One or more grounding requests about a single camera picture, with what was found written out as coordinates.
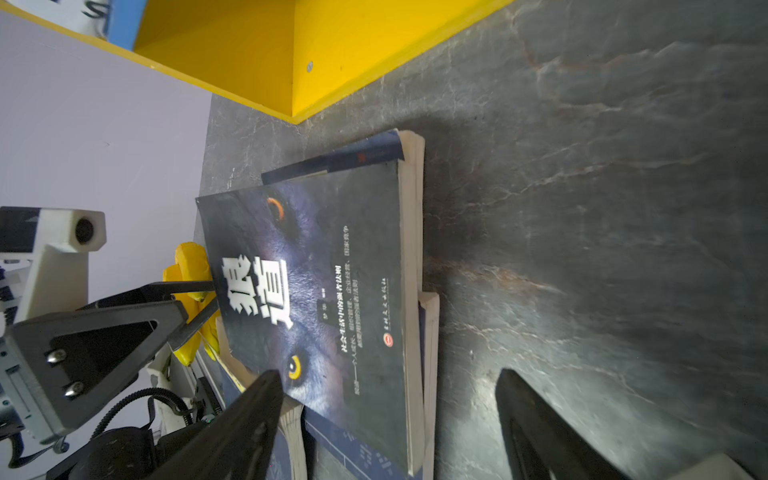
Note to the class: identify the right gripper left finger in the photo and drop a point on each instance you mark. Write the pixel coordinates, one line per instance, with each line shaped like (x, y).
(238, 443)

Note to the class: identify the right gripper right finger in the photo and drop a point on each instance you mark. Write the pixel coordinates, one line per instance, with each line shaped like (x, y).
(539, 443)

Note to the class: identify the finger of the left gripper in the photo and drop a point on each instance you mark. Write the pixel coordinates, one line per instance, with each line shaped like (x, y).
(67, 366)
(149, 294)

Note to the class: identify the dark wolf cover book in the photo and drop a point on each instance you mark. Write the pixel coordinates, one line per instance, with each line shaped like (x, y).
(316, 278)

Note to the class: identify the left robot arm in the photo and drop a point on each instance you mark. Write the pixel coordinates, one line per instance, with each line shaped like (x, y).
(124, 453)

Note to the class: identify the yellow banana bunch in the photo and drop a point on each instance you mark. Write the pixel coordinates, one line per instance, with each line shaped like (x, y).
(191, 264)

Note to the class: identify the navy book top of pile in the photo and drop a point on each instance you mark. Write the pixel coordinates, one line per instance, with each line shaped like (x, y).
(301, 428)

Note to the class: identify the navy book of pile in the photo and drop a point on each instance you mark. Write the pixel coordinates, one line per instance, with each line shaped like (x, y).
(390, 145)
(301, 428)

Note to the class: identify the yellow shelf with pink and blue boards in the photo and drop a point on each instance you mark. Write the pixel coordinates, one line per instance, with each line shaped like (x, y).
(288, 59)

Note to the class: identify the navy book back of pile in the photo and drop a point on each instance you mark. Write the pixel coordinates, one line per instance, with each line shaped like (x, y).
(390, 145)

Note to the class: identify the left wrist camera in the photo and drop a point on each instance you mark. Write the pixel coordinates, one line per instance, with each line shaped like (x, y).
(45, 259)

